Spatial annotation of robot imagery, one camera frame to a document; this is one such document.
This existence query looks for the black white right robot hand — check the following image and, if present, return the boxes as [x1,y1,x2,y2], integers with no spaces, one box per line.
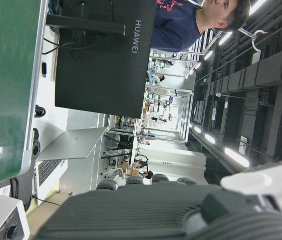
[33,157,282,240]

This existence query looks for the silver laptop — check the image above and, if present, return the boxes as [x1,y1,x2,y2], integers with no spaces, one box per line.
[35,126,108,198]

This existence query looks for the black Huawei monitor with stand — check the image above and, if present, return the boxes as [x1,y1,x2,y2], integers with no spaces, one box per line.
[46,0,158,120]

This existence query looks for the person in navy t-shirt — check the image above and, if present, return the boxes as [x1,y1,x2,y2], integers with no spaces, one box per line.
[151,0,251,53]

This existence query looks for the white hanging hook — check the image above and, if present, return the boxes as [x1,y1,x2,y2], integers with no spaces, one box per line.
[238,27,268,52]

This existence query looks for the black cable coil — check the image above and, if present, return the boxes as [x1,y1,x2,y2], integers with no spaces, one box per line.
[34,104,46,118]

